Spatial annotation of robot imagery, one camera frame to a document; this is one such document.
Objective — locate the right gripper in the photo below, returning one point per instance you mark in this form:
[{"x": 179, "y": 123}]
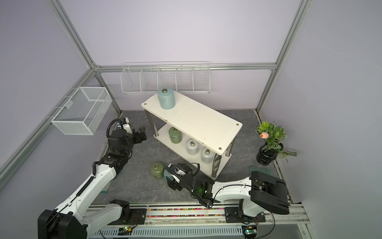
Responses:
[{"x": 173, "y": 184}]

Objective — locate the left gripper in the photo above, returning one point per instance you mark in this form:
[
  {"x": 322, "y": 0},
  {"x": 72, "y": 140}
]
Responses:
[{"x": 143, "y": 134}]

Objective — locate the large green canister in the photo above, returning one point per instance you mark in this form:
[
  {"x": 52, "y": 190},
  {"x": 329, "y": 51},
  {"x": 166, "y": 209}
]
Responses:
[{"x": 157, "y": 170}]

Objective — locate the light blue canister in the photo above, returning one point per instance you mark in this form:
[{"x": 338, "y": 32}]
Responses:
[
  {"x": 168, "y": 175},
  {"x": 166, "y": 98}
]

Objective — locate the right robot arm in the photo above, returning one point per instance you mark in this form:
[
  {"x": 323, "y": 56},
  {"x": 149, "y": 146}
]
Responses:
[{"x": 257, "y": 193}]

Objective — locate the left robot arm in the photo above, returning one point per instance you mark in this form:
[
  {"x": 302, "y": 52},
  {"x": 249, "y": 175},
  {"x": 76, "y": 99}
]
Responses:
[{"x": 68, "y": 219}]

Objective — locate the white two-tier shelf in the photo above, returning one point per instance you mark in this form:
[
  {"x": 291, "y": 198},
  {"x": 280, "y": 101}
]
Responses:
[{"x": 208, "y": 127}]

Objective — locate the small green canister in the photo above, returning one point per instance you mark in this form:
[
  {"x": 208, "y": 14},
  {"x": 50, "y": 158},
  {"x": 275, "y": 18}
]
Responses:
[{"x": 175, "y": 135}]

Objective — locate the grey canister left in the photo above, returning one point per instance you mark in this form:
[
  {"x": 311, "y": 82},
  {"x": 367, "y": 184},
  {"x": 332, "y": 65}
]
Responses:
[{"x": 192, "y": 147}]

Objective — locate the grey canister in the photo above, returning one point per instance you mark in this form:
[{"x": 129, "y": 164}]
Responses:
[
  {"x": 192, "y": 147},
  {"x": 207, "y": 155}
]

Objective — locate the grey canister right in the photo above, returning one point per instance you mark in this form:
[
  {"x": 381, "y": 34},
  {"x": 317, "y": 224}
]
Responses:
[{"x": 207, "y": 155}]

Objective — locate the white mesh basket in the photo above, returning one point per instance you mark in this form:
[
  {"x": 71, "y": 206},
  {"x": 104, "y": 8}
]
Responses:
[{"x": 83, "y": 111}]

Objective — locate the green work glove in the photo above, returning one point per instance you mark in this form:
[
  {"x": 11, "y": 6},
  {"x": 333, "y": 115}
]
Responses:
[{"x": 106, "y": 188}]

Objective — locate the green dustpan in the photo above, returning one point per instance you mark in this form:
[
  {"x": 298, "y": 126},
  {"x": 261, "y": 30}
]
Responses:
[{"x": 266, "y": 170}]

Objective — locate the artificial plant in black pot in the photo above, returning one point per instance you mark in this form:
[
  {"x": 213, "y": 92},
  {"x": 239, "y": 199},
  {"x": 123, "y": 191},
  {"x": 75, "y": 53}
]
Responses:
[{"x": 273, "y": 136}]

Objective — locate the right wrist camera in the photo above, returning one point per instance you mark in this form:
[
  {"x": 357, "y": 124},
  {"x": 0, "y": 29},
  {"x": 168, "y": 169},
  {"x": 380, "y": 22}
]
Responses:
[{"x": 177, "y": 173}]

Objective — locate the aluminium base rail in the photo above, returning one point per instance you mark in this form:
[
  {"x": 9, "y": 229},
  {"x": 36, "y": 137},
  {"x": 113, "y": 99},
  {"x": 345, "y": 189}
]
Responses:
[{"x": 192, "y": 220}]

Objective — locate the long white wire basket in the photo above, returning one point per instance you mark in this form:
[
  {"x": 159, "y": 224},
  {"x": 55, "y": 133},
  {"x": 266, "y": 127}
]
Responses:
[{"x": 181, "y": 76}]

